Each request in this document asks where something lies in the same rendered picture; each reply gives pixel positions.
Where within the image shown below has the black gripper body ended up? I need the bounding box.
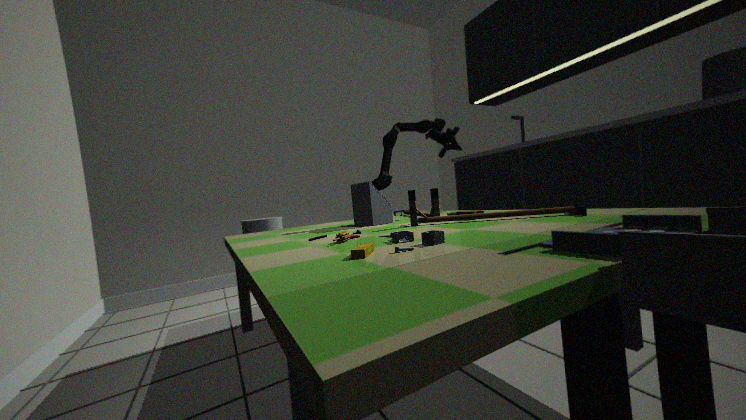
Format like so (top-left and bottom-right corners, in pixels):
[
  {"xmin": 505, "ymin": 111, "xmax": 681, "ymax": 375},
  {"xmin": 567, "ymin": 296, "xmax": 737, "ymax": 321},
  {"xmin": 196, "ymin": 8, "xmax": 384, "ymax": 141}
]
[{"xmin": 436, "ymin": 126, "xmax": 460, "ymax": 158}]

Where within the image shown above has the yellow rectangular block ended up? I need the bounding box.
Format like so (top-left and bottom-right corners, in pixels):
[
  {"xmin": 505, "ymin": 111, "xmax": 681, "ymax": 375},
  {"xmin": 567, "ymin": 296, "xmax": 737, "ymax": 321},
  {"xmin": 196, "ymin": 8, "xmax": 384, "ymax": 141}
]
[{"xmin": 351, "ymin": 243, "xmax": 374, "ymax": 259}]

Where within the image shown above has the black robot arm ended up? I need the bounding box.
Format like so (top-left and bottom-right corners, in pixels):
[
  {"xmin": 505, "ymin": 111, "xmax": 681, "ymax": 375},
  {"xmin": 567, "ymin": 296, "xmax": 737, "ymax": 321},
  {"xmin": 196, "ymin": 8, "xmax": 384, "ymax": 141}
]
[{"xmin": 371, "ymin": 118, "xmax": 453, "ymax": 191}]

